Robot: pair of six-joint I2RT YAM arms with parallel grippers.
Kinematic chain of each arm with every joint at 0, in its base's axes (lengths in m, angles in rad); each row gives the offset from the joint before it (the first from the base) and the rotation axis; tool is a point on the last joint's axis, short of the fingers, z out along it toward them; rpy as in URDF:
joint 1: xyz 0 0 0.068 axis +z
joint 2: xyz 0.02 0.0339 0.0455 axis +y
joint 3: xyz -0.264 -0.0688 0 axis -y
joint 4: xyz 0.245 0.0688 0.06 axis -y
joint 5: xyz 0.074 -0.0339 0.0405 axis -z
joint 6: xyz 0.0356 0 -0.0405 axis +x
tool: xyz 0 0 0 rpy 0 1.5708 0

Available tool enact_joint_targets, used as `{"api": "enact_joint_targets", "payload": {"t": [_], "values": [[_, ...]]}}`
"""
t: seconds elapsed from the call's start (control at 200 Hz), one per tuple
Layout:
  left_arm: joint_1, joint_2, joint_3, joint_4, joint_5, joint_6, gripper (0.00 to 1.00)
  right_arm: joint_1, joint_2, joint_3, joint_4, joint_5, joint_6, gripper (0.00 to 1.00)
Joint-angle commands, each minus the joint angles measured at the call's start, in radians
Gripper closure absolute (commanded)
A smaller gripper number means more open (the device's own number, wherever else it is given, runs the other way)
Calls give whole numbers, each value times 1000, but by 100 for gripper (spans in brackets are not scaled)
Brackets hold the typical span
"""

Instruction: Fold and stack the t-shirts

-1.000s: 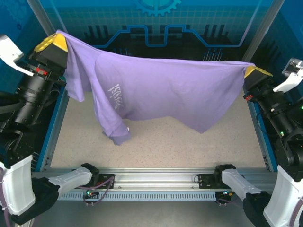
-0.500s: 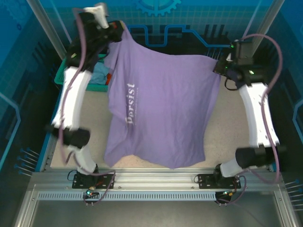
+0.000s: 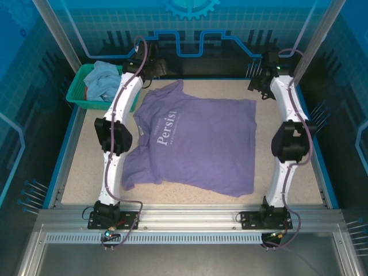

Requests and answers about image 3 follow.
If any purple printed t-shirt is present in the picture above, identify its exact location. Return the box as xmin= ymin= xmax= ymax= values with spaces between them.
xmin=122 ymin=79 xmax=258 ymax=198

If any light blue t-shirt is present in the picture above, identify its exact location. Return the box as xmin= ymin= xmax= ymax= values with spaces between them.
xmin=83 ymin=60 xmax=123 ymax=103

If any green plastic basket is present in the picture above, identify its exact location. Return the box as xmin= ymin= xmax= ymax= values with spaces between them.
xmin=65 ymin=63 xmax=137 ymax=113

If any small adapter with led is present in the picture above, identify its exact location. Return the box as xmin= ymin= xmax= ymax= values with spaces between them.
xmin=100 ymin=228 xmax=121 ymax=242
xmin=263 ymin=229 xmax=288 ymax=243

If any aluminium frame post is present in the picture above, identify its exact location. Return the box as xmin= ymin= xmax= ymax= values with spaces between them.
xmin=31 ymin=0 xmax=85 ymax=76
xmin=289 ymin=0 xmax=343 ymax=85

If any aluminium side rail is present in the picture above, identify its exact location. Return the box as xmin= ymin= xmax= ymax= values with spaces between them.
xmin=288 ymin=80 xmax=339 ymax=209
xmin=47 ymin=76 xmax=87 ymax=209

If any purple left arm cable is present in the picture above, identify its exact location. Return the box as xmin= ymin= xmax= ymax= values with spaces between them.
xmin=97 ymin=36 xmax=150 ymax=251

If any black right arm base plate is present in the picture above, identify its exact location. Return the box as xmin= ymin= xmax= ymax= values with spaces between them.
xmin=239 ymin=211 xmax=292 ymax=231

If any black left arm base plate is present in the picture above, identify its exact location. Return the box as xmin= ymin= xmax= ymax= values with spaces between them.
xmin=87 ymin=210 xmax=142 ymax=231

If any aluminium frame cross rail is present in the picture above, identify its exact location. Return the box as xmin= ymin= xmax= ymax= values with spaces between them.
xmin=37 ymin=205 xmax=346 ymax=231

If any slotted grey cable duct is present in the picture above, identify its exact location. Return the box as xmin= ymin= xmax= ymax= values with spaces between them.
xmin=45 ymin=232 xmax=264 ymax=245

